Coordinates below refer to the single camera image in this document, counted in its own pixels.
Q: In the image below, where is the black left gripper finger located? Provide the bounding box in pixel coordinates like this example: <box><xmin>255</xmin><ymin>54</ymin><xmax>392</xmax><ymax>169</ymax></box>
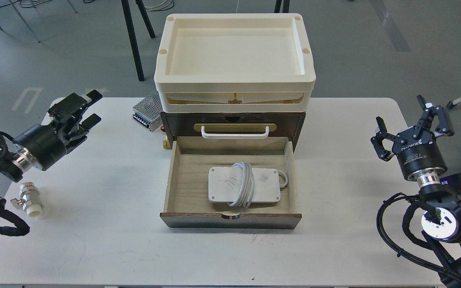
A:
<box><xmin>48</xmin><ymin>90</ymin><xmax>103</xmax><ymax>122</ymax></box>
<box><xmin>69</xmin><ymin>114</ymin><xmax>101</xmax><ymax>140</ymax></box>

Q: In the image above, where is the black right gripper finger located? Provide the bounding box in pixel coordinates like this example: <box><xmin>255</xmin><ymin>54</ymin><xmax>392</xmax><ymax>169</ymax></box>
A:
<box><xmin>370</xmin><ymin>117</ymin><xmax>401</xmax><ymax>162</ymax></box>
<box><xmin>415</xmin><ymin>96</ymin><xmax>454</xmax><ymax>138</ymax></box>

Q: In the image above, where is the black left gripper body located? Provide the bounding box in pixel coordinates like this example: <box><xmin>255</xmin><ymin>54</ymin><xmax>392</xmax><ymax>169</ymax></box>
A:
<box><xmin>12</xmin><ymin>120</ymin><xmax>88</xmax><ymax>171</ymax></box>

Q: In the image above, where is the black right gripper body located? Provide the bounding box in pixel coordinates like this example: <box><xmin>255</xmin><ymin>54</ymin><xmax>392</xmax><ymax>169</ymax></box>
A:
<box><xmin>392</xmin><ymin>127</ymin><xmax>447</xmax><ymax>182</ymax></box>

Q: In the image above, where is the white power strip with cable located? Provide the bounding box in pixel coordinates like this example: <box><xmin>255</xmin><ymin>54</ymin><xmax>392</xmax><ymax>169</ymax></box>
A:
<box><xmin>207</xmin><ymin>162</ymin><xmax>289</xmax><ymax>208</ymax></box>

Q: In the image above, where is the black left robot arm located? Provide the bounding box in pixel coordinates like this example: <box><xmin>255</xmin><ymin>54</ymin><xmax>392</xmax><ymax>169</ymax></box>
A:
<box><xmin>0</xmin><ymin>90</ymin><xmax>103</xmax><ymax>236</ymax></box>

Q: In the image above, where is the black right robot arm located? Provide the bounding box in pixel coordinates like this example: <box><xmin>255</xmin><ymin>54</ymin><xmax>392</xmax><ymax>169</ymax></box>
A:
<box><xmin>370</xmin><ymin>95</ymin><xmax>461</xmax><ymax>288</ymax></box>

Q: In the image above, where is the dark wooden cabinet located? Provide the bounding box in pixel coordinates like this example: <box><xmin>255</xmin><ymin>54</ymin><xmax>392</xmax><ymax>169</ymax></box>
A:
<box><xmin>161</xmin><ymin>112</ymin><xmax>306</xmax><ymax>146</ymax></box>

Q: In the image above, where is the metal valve with white pipe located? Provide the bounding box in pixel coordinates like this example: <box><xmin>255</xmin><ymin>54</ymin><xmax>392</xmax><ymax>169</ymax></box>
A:
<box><xmin>10</xmin><ymin>182</ymin><xmax>43</xmax><ymax>217</ymax></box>

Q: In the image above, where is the metal mesh power supply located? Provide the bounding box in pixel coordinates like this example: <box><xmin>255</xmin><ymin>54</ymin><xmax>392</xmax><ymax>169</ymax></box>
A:
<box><xmin>133</xmin><ymin>90</ymin><xmax>162</xmax><ymax>132</ymax></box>

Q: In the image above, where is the brass fitting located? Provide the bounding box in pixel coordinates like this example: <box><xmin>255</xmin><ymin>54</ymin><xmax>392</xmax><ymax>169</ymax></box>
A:
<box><xmin>162</xmin><ymin>136</ymin><xmax>172</xmax><ymax>150</ymax></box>

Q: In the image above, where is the black table leg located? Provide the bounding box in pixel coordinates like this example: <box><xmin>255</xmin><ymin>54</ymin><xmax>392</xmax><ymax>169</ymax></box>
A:
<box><xmin>121</xmin><ymin>0</ymin><xmax>156</xmax><ymax>82</ymax></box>

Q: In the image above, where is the open wooden drawer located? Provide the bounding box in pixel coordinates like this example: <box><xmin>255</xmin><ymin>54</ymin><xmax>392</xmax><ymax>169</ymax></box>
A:
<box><xmin>160</xmin><ymin>137</ymin><xmax>302</xmax><ymax>230</ymax></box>

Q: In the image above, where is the cream plastic tray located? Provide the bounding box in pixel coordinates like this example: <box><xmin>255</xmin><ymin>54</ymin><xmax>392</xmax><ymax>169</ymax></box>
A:
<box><xmin>154</xmin><ymin>13</ymin><xmax>316</xmax><ymax>113</ymax></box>

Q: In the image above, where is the white drawer handle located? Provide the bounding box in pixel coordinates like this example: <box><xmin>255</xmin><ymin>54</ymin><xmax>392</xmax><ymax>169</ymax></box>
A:
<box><xmin>201</xmin><ymin>126</ymin><xmax>270</xmax><ymax>139</ymax></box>

